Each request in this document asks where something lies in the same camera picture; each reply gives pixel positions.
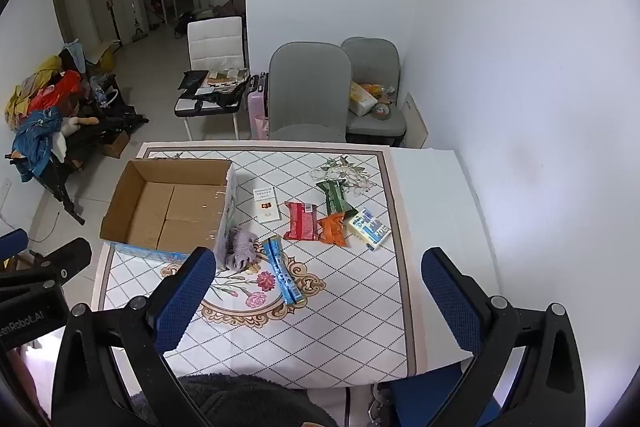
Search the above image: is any beige board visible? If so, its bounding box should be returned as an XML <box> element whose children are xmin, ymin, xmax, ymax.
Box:
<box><xmin>402</xmin><ymin>92</ymin><xmax>430</xmax><ymax>150</ymax></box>

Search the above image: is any green snack packet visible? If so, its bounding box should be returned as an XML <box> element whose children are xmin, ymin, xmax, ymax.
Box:
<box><xmin>315</xmin><ymin>179</ymin><xmax>358</xmax><ymax>217</ymax></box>

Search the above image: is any yellow and white tissue pack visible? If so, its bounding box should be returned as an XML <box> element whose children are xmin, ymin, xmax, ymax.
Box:
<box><xmin>349</xmin><ymin>81</ymin><xmax>378</xmax><ymax>116</ymax></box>

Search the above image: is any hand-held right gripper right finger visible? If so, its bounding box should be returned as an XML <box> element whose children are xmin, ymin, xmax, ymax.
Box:
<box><xmin>421</xmin><ymin>247</ymin><xmax>587</xmax><ymax>427</ymax></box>

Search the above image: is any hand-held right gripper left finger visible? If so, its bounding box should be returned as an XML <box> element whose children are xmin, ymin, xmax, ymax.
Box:
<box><xmin>50</xmin><ymin>247</ymin><xmax>218</xmax><ymax>427</ymax></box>

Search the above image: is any grey upholstered chair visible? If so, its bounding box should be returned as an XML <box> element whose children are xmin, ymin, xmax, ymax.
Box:
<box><xmin>341</xmin><ymin>37</ymin><xmax>407</xmax><ymax>146</ymax></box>
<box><xmin>267</xmin><ymin>42</ymin><xmax>353</xmax><ymax>142</ymax></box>

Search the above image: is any purple plush toy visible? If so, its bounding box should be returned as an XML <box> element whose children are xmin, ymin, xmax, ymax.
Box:
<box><xmin>223</xmin><ymin>228</ymin><xmax>261</xmax><ymax>272</ymax></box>

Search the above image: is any person's dark fleece clothing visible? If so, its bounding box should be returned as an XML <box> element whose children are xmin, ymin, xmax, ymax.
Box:
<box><xmin>132</xmin><ymin>373</ymin><xmax>341</xmax><ymax>427</ymax></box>

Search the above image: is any white padded chair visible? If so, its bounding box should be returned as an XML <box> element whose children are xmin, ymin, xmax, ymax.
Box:
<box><xmin>175</xmin><ymin>16</ymin><xmax>248</xmax><ymax>140</ymax></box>

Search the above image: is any pink suitcase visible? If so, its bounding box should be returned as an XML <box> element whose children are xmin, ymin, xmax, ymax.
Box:
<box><xmin>247</xmin><ymin>73</ymin><xmax>271</xmax><ymax>140</ymax></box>

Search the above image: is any blue denim garment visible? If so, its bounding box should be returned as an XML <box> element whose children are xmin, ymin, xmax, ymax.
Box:
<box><xmin>12</xmin><ymin>107</ymin><xmax>64</xmax><ymax>184</ymax></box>

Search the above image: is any long blue snack packet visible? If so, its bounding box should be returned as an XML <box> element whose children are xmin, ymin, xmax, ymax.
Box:
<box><xmin>263</xmin><ymin>237</ymin><xmax>307</xmax><ymax>307</ymax></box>

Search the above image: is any black bag with papers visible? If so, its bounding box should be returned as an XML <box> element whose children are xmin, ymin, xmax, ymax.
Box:
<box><xmin>175</xmin><ymin>69</ymin><xmax>252</xmax><ymax>118</ymax></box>

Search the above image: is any red plastic bag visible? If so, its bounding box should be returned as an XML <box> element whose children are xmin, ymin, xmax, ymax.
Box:
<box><xmin>27</xmin><ymin>71</ymin><xmax>83</xmax><ymax>115</ymax></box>

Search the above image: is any white and blue tissue pack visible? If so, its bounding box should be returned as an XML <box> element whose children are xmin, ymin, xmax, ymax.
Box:
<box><xmin>347</xmin><ymin>208</ymin><xmax>392</xmax><ymax>252</ymax></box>

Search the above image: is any floral printed tablecloth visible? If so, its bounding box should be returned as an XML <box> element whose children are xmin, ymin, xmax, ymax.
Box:
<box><xmin>92</xmin><ymin>142</ymin><xmax>421</xmax><ymax>390</ymax></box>

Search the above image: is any black folding rack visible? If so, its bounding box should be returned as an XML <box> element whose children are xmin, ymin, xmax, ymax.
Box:
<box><xmin>5</xmin><ymin>99</ymin><xmax>151</xmax><ymax>225</ymax></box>

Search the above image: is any orange snack packet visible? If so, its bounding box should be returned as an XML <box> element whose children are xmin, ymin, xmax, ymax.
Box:
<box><xmin>317</xmin><ymin>213</ymin><xmax>349</xmax><ymax>248</ymax></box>

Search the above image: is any blue fabric seat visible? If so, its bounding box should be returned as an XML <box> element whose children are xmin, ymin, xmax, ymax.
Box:
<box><xmin>377</xmin><ymin>361</ymin><xmax>502</xmax><ymax>427</ymax></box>

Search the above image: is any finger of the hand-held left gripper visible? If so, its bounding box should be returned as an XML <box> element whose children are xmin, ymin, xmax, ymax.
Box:
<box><xmin>0</xmin><ymin>228</ymin><xmax>29</xmax><ymax>260</ymax></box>
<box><xmin>0</xmin><ymin>237</ymin><xmax>93</xmax><ymax>293</ymax></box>

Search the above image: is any white flat card box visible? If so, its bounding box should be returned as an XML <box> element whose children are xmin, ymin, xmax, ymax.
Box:
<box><xmin>253</xmin><ymin>187</ymin><xmax>282</xmax><ymax>224</ymax></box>

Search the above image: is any pile of clothes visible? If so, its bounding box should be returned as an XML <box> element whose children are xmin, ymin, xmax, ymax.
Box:
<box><xmin>5</xmin><ymin>39</ymin><xmax>88</xmax><ymax>132</ymax></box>

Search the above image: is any small brown cardboard box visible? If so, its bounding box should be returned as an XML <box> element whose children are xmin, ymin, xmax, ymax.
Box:
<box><xmin>100</xmin><ymin>129</ymin><xmax>132</xmax><ymax>158</ymax></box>

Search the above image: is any red snack packet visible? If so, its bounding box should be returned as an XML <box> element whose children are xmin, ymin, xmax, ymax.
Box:
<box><xmin>283</xmin><ymin>202</ymin><xmax>319</xmax><ymax>242</ymax></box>

